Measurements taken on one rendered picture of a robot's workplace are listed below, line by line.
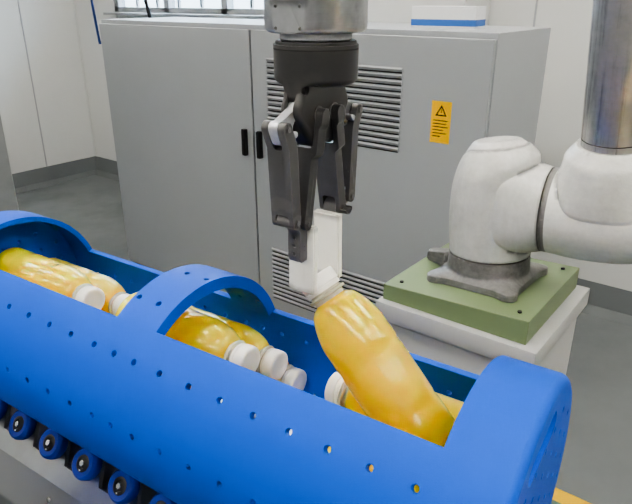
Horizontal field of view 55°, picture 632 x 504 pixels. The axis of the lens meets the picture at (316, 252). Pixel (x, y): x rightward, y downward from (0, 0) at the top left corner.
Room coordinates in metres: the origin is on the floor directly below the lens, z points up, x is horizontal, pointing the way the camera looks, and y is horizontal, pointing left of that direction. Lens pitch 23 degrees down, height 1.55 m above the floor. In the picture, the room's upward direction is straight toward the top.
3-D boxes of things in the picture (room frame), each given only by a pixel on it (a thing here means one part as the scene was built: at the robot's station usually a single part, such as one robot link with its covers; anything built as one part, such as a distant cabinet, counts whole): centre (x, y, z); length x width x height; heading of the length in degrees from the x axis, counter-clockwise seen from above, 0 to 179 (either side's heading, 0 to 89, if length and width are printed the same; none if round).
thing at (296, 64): (0.56, 0.00, 1.47); 0.08 x 0.07 x 0.09; 146
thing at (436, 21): (2.38, -0.48, 1.48); 0.24 x 0.12 x 0.08; 60
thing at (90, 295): (0.77, 0.32, 1.15); 0.04 x 0.02 x 0.04; 146
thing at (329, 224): (0.58, -0.01, 1.32); 0.03 x 0.01 x 0.07; 56
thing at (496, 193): (1.10, -0.34, 1.21); 0.18 x 0.16 x 0.22; 57
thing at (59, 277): (0.83, 0.41, 1.15); 0.19 x 0.07 x 0.07; 56
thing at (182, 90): (2.89, 0.13, 0.72); 2.15 x 0.54 x 1.45; 52
